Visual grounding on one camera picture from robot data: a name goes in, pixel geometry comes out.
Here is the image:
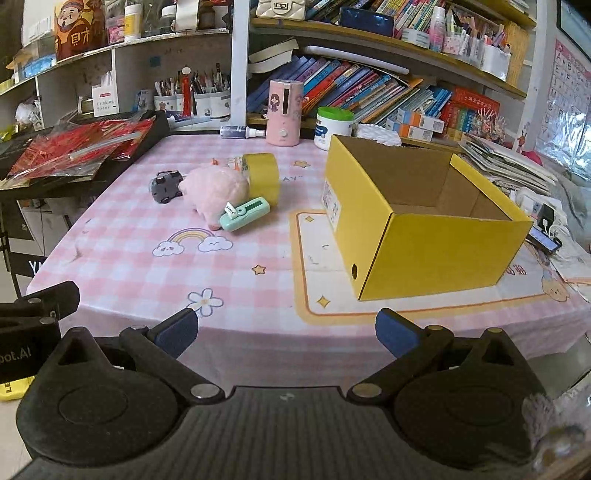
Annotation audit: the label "white shelf unit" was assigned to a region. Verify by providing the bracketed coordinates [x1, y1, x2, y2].
[0, 28, 232, 134]

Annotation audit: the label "white yellow label bottle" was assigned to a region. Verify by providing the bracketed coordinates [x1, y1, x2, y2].
[124, 4, 143, 42]

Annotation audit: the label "dark framed screen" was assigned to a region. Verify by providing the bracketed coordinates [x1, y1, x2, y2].
[556, 0, 591, 44]

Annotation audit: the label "black toy car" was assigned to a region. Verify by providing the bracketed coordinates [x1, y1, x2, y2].
[148, 170, 185, 204]

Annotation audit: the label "red boxed book set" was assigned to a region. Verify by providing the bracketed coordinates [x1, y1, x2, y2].
[441, 88, 501, 139]

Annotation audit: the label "smartphone with lit screen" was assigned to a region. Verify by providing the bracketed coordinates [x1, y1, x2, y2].
[526, 226, 561, 254]

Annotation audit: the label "small white pen cup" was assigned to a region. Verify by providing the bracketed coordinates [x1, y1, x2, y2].
[154, 76, 185, 114]

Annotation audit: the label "small dark spray bottle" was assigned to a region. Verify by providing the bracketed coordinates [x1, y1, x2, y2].
[220, 126, 266, 139]

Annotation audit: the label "yellow tape roll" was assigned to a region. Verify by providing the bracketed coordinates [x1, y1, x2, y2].
[242, 153, 281, 207]

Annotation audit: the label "yellow printed bag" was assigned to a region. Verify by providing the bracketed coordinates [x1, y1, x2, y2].
[0, 376, 35, 401]

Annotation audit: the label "blue tissue pack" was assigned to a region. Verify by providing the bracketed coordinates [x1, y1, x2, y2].
[21, 58, 56, 77]

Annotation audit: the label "cartoon figure gift box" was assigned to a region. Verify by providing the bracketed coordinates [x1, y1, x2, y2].
[53, 0, 109, 61]

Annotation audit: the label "white drinking straws box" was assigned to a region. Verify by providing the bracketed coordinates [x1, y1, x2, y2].
[91, 71, 120, 117]

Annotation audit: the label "black electric keyboard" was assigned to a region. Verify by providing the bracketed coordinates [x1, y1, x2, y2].
[0, 111, 171, 199]

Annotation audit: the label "pink plush pig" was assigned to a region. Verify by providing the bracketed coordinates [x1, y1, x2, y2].
[178, 166, 251, 230]

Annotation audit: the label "orange blue small box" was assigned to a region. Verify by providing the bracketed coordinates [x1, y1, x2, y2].
[396, 108, 446, 132]
[385, 121, 435, 142]

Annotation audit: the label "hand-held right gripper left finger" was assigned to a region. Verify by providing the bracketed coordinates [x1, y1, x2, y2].
[34, 308, 226, 407]

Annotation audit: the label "pink white bottle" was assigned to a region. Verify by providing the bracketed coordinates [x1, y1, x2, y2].
[429, 6, 448, 52]

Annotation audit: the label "wide white tape roll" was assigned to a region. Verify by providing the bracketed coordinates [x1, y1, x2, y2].
[175, 0, 204, 33]

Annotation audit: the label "row of colourful shelf books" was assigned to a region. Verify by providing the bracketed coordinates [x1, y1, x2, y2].
[305, 0, 446, 33]

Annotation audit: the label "white power strip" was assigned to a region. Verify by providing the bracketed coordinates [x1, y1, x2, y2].
[515, 187, 573, 232]

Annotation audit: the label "stack of papers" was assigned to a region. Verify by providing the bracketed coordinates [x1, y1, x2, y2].
[457, 134, 561, 195]

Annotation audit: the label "yellow cardboard box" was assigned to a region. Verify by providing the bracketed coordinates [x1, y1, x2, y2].
[322, 135, 534, 302]

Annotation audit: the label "red hanging doll ornament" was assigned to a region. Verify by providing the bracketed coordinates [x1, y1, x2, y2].
[180, 67, 194, 118]

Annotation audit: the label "white plastic bag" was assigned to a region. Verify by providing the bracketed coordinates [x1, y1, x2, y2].
[16, 100, 44, 130]

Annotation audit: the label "black keyboard stand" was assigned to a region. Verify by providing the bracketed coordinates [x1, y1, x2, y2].
[0, 198, 49, 298]

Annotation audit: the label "pink humidifier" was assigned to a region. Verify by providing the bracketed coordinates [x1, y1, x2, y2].
[265, 79, 304, 147]

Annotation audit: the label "large white pen cup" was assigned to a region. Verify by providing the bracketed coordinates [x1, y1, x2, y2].
[191, 69, 232, 118]

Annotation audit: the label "white pen holder box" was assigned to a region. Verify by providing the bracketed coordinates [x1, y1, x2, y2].
[466, 37, 512, 81]

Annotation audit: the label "white flat board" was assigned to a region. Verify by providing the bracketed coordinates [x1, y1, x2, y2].
[302, 45, 411, 75]

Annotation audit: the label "white quilted purse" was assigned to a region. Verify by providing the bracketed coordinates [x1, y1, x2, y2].
[256, 0, 306, 21]

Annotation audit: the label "alphabet wall poster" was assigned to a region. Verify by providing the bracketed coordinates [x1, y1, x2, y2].
[538, 39, 591, 181]

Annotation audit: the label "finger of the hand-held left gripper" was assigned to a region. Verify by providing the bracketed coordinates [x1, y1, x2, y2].
[0, 281, 80, 324]

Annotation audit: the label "white tissue box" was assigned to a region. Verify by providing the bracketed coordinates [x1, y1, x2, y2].
[353, 122, 402, 147]

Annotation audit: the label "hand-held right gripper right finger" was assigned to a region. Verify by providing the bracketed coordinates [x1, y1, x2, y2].
[347, 308, 548, 407]

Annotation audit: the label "row of slanted books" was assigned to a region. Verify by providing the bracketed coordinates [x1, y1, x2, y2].
[247, 55, 453, 134]

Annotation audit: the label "red packaged decorations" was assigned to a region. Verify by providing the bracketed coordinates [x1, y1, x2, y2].
[7, 117, 155, 182]

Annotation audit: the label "white jar green lid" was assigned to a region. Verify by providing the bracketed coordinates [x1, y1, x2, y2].
[314, 107, 355, 152]

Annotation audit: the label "propped dark smartphone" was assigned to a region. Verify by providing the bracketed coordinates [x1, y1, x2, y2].
[338, 7, 395, 38]

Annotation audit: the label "wooden bookshelf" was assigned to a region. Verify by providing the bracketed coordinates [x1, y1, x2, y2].
[231, 0, 539, 139]

